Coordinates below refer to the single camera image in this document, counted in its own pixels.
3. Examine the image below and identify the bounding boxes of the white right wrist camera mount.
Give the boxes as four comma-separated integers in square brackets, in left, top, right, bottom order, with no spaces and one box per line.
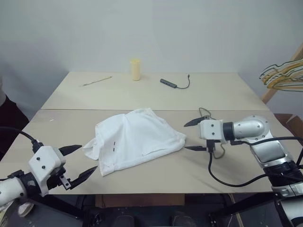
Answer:
[198,119,225,140]

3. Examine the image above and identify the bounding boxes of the black table frame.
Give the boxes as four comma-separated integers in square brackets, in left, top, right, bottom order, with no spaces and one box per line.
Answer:
[29,193,276,227]

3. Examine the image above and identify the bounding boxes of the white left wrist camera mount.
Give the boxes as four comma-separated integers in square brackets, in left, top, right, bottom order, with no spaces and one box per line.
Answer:
[28,146,67,197]

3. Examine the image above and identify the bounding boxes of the wooden clothes rack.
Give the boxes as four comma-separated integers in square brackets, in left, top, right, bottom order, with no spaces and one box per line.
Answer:
[261,42,303,104]

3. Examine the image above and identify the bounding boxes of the bundle of clothes hangers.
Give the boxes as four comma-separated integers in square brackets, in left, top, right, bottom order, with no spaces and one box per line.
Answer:
[260,61,303,88]

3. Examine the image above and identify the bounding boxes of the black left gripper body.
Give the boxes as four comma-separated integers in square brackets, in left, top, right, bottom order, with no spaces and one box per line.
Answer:
[47,165,72,191]

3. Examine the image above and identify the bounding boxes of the pale yellow cup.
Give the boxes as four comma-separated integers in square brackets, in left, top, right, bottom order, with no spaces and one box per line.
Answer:
[129,58,142,81]

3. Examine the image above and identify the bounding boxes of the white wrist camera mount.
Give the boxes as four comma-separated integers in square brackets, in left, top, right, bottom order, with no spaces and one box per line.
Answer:
[28,146,67,197]
[198,119,225,140]

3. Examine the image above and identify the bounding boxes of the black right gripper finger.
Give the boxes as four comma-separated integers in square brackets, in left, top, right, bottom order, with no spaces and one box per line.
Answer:
[184,146,207,152]
[184,116,206,129]

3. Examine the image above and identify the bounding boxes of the grey USB hub with cable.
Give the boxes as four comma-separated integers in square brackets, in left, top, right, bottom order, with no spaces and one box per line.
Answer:
[160,74,192,90]

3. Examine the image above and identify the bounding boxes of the dark rounded shape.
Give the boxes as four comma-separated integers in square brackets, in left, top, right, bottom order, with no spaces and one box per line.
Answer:
[115,210,134,227]
[171,210,190,227]

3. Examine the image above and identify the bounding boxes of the brown cardboard panel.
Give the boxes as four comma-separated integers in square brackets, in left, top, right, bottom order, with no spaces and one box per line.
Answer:
[94,194,186,207]

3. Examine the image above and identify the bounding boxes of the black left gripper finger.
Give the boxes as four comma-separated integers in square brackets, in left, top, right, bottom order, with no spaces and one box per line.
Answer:
[58,144,83,157]
[70,166,98,190]

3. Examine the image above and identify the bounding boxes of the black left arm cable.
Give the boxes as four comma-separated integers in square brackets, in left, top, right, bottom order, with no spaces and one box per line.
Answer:
[0,127,45,152]

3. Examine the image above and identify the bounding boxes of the white rounded object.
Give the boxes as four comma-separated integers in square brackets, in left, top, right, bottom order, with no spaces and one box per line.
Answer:
[18,202,35,218]

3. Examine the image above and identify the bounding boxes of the white shirt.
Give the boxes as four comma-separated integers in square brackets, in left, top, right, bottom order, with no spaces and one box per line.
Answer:
[81,107,187,177]

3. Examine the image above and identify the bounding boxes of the hangers on rack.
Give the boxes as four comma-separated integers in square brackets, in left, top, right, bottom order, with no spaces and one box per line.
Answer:
[265,61,303,92]

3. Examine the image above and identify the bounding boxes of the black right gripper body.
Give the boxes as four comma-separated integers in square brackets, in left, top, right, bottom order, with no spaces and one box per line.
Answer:
[205,139,217,155]

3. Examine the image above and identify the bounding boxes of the grey wire hanger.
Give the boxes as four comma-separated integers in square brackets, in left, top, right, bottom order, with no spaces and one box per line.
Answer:
[259,59,303,80]

